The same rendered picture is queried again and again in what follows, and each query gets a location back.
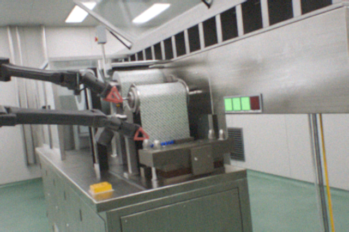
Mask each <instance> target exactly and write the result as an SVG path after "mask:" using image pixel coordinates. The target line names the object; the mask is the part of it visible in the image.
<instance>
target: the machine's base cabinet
mask: <svg viewBox="0 0 349 232"><path fill-rule="evenodd" d="M40 168H41V172H42V177H43V185H44V193H45V201H46V211H47V212H46V215H47V219H48V224H49V228H50V231H51V232H253V227H252V217H251V210H250V199H249V189H248V179H247V178H245V179H240V180H236V181H231V182H227V183H224V184H219V185H215V186H211V187H206V188H204V187H203V188H201V189H198V190H197V189H196V190H194V191H189V192H185V193H180V194H176V195H173V196H168V197H164V198H159V199H155V200H151V201H147V202H143V203H138V204H134V205H130V206H125V207H121V208H118V209H113V210H108V211H104V212H100V213H96V212H95V211H94V210H93V208H92V207H91V206H90V205H89V204H88V203H87V202H86V201H85V200H84V199H83V198H82V197H81V196H80V195H79V194H78V193H77V192H76V191H75V190H74V189H73V188H72V187H71V186H70V185H69V184H68V183H67V182H66V181H65V180H64V179H63V178H62V177H61V176H60V175H59V174H58V173H57V172H56V171H55V170H54V169H53V168H52V167H51V166H50V165H49V164H48V163H47V162H45V161H44V160H43V159H42V158H41V157H40Z"/></svg>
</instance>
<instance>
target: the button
mask: <svg viewBox="0 0 349 232"><path fill-rule="evenodd" d="M90 188H91V191H92V192H93V193H100V192H105V191H110V190H112V185H111V184H109V183H108V182H104V183H100V184H95V185H90Z"/></svg>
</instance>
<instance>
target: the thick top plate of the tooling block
mask: <svg viewBox="0 0 349 232"><path fill-rule="evenodd" d="M206 145H211V148H212V156H215V155H221V154H226V153H230V152H235V151H236V143H235V138H227V139H223V140H219V137H215V138H210V139H209V138H204V139H197V140H194V141H191V142H185V143H178V144H168V145H162V146H161V149H162V150H161V151H153V150H154V149H153V147H152V148H151V149H148V150H143V149H139V158H140V163H142V164H145V165H147V166H150V167H153V168H154V167H160V166H165V165H168V164H174V163H179V162H184V161H190V158H189V149H191V148H197V147H201V146H206Z"/></svg>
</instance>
